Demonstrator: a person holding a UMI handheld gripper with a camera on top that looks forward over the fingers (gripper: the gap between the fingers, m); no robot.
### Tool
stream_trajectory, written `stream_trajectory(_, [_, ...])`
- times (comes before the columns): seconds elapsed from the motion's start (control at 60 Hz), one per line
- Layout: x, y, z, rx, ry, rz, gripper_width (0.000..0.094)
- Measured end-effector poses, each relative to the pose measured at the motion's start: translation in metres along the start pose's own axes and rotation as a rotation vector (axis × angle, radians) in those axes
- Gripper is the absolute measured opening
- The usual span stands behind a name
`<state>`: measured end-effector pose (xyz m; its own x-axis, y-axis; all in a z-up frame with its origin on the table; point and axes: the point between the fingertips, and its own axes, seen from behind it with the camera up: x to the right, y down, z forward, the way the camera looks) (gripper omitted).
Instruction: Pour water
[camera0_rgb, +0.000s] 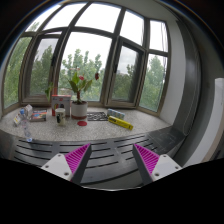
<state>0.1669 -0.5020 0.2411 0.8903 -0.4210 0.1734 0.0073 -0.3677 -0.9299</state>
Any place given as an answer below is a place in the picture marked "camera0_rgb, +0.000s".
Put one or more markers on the white plant pot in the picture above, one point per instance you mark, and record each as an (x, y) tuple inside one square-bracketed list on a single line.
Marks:
[(79, 111)]

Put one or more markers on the green plant with red flowers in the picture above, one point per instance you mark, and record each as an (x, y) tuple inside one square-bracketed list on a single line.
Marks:
[(79, 83)]

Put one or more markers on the clear plastic water bottle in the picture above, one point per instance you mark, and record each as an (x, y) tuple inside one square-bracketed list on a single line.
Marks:
[(24, 124)]

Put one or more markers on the brown window frame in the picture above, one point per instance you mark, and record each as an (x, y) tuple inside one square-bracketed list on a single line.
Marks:
[(129, 51)]

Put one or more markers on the red and white box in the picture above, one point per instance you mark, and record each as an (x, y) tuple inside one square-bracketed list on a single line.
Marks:
[(61, 101)]

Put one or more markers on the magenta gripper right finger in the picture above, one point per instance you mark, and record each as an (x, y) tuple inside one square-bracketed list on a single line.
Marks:
[(152, 166)]

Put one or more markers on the light blue pack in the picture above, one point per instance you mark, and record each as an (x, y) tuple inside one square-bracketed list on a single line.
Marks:
[(115, 113)]

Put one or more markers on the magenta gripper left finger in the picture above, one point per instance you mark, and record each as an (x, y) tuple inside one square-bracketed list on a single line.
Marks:
[(70, 166)]

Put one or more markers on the red round coaster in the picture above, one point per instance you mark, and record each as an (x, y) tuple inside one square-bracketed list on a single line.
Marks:
[(82, 123)]

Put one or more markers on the black patterned mat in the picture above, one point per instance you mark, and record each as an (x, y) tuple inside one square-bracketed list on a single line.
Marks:
[(96, 116)]

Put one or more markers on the white mug with dark print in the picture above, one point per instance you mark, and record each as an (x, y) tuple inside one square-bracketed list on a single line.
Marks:
[(60, 116)]

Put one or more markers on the dark slatted radiator cover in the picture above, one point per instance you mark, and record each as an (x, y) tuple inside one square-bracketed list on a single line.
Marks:
[(111, 164)]

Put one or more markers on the white crumpled package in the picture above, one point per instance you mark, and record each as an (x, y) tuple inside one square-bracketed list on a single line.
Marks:
[(28, 112)]

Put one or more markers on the yellow rectangular box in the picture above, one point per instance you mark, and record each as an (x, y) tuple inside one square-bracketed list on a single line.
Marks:
[(120, 122)]

